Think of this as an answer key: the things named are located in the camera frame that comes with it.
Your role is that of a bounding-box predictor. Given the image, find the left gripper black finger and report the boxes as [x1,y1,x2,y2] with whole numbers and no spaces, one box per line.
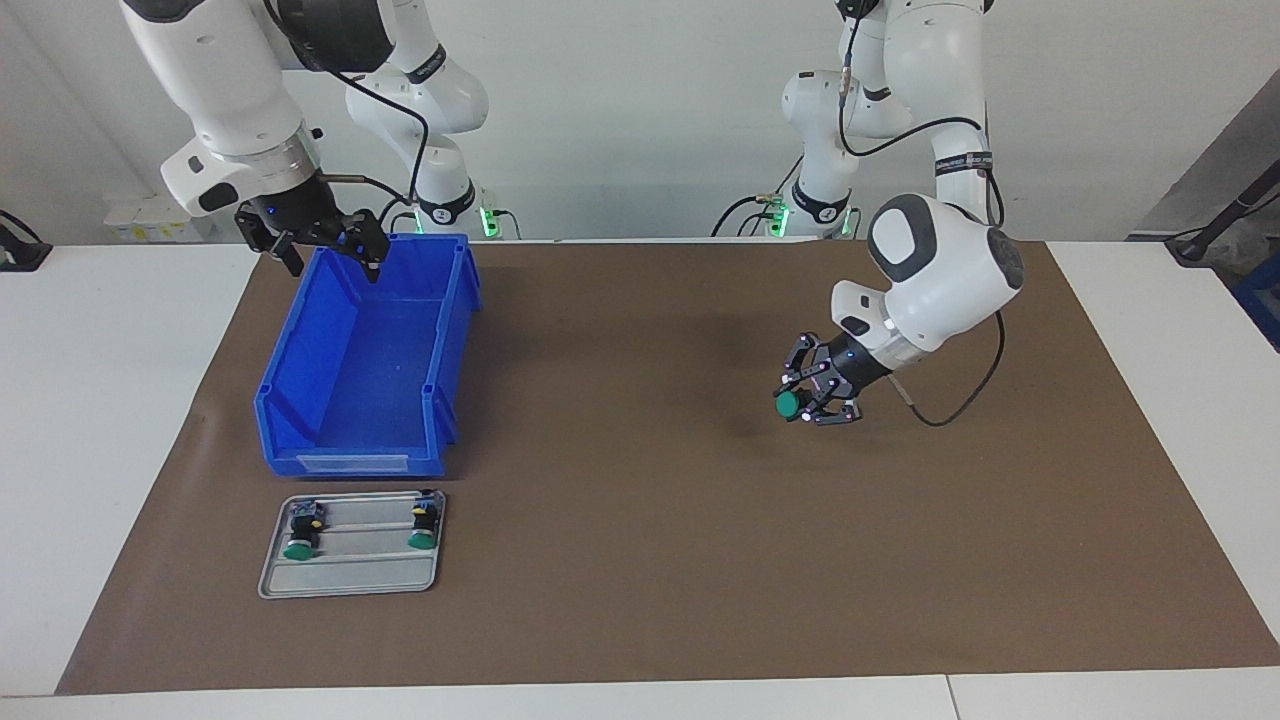
[800,398,863,428]
[780,333,823,391]

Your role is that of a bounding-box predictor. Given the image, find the green push button white block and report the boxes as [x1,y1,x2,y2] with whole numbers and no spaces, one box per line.
[283,498,327,561]

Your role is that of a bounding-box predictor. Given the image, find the blue plastic storage bin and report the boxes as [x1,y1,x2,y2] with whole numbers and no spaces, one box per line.
[254,233,483,478]

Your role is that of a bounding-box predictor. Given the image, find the black table clamp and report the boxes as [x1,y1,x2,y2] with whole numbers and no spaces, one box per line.
[0,210,53,273]

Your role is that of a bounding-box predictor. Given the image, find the brown table mat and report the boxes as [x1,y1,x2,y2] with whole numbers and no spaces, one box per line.
[55,238,1280,696]

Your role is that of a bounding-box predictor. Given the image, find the grey metal tray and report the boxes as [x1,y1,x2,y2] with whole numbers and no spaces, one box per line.
[258,489,448,600]

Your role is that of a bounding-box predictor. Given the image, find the black stand pole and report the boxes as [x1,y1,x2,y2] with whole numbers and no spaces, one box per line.
[1165,160,1280,263]

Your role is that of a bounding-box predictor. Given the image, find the blue crate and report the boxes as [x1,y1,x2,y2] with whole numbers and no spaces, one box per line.
[1232,255,1280,351]

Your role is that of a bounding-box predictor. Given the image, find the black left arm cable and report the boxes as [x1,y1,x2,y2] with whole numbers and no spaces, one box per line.
[838,0,1006,429]

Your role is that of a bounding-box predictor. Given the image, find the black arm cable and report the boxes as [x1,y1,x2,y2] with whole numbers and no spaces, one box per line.
[262,0,433,233]
[838,0,1006,429]

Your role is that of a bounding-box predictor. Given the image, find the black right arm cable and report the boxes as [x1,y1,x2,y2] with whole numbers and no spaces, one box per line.
[262,0,433,233]

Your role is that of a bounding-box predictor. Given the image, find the black left base cable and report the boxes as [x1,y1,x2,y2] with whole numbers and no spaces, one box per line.
[712,150,806,238]

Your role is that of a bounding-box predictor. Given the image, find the green push button yellow ring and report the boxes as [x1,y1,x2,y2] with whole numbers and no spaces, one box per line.
[407,490,444,551]

